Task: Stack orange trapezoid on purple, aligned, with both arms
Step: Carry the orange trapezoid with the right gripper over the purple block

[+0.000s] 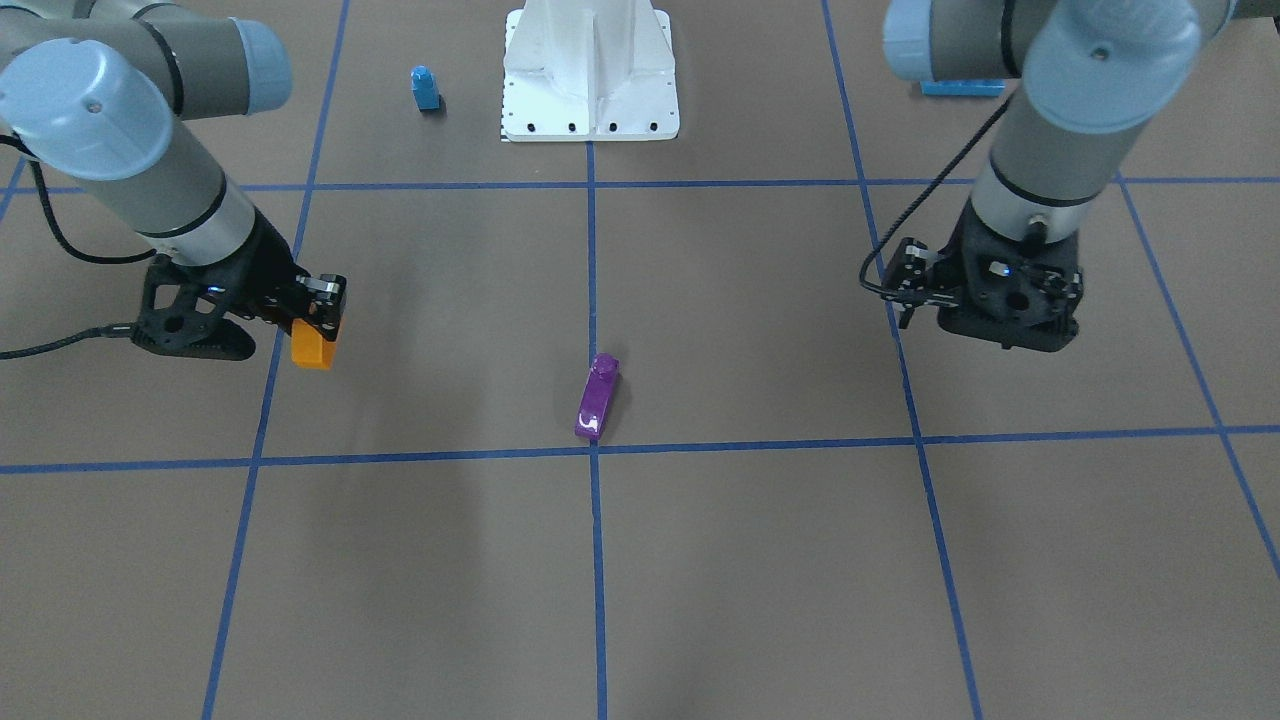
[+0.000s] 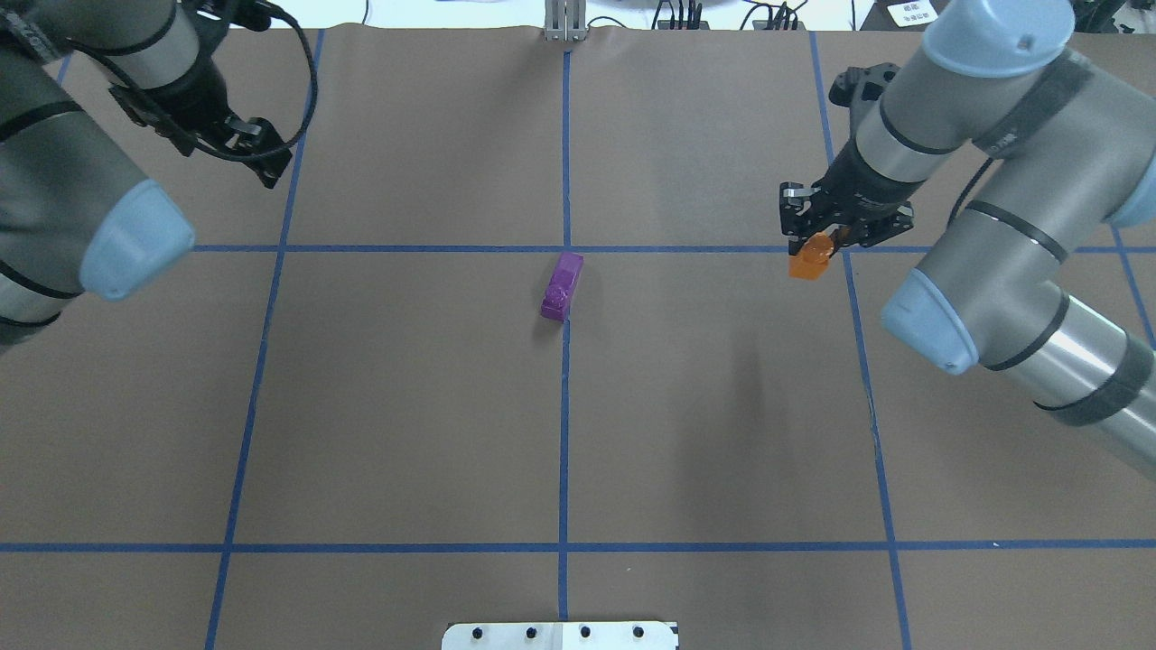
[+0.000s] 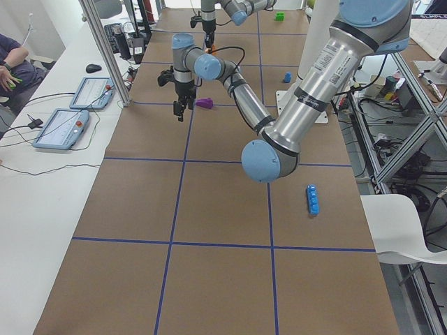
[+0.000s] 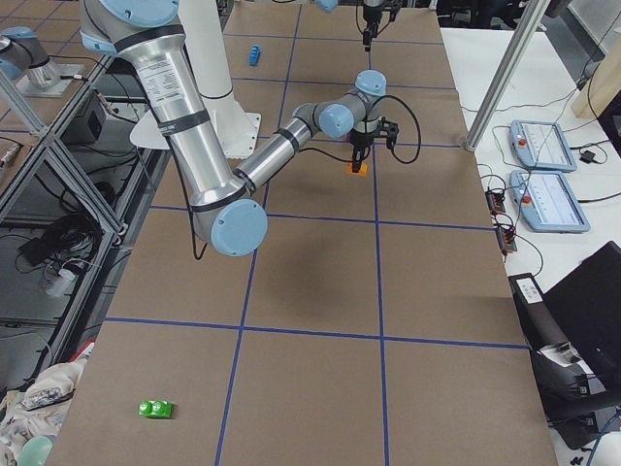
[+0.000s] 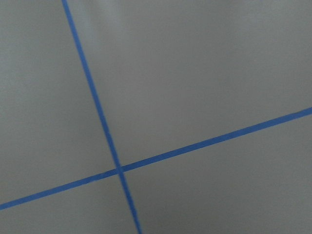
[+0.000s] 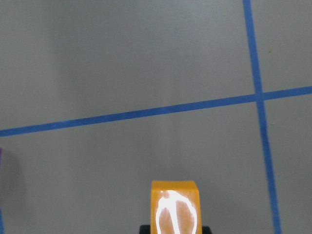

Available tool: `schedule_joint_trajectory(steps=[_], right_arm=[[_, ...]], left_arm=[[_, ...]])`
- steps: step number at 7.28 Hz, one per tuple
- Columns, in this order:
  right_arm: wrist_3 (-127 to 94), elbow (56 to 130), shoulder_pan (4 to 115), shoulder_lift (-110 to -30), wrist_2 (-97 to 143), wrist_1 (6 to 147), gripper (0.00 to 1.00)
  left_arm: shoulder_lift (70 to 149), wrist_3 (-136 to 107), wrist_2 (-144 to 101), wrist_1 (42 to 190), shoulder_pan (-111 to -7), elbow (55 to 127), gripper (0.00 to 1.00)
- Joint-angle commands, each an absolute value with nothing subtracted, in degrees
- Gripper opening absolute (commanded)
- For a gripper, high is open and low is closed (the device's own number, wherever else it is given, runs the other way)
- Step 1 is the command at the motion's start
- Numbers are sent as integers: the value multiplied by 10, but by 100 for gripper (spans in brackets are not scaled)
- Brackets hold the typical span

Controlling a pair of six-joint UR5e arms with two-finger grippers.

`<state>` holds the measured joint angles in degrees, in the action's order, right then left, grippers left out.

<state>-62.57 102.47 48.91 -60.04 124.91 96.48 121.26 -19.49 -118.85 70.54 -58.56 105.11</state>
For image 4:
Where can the white remote control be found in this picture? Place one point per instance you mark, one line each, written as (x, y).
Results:
(529, 290)

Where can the aluminium frame post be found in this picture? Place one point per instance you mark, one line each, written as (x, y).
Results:
(516, 47)

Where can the orange trapezoid block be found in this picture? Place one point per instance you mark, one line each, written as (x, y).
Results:
(360, 170)

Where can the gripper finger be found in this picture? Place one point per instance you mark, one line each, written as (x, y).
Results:
(355, 160)
(363, 154)

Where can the black laptop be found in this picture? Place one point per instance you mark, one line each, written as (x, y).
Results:
(586, 306)

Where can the upper teach pendant tablet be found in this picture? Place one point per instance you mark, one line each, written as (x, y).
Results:
(541, 145)

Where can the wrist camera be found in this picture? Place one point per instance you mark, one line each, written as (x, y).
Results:
(388, 131)

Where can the teach pendant tablet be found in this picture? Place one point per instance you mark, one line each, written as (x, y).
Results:
(545, 201)
(541, 145)

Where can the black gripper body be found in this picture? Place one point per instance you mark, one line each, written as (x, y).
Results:
(372, 13)
(360, 139)

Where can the green block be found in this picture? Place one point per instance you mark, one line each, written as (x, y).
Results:
(156, 409)

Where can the lower teach pendant tablet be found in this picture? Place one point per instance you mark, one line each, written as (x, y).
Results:
(545, 201)

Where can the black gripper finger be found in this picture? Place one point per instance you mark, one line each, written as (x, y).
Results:
(369, 33)

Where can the long blue studded brick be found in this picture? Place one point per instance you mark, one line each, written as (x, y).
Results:
(254, 55)

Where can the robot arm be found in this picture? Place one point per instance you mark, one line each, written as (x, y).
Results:
(177, 50)

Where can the neighbouring robot arm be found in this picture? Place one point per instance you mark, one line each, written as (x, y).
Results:
(26, 63)

